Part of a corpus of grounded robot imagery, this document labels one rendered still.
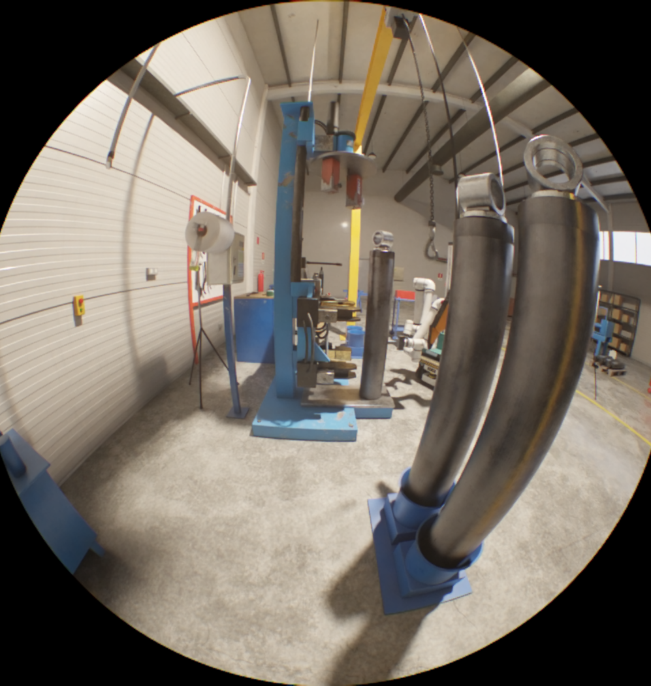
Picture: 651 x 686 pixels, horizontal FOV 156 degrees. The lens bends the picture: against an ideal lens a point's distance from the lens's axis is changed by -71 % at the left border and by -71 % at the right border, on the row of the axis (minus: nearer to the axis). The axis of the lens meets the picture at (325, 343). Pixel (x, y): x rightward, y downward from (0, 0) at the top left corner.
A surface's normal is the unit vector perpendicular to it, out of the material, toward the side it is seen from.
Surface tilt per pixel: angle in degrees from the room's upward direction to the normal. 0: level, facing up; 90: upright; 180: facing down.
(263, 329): 90
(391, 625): 0
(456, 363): 90
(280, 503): 0
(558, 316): 90
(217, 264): 90
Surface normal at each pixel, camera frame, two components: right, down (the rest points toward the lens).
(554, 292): -0.84, 0.12
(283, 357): 0.00, 0.29
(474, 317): -0.68, 0.18
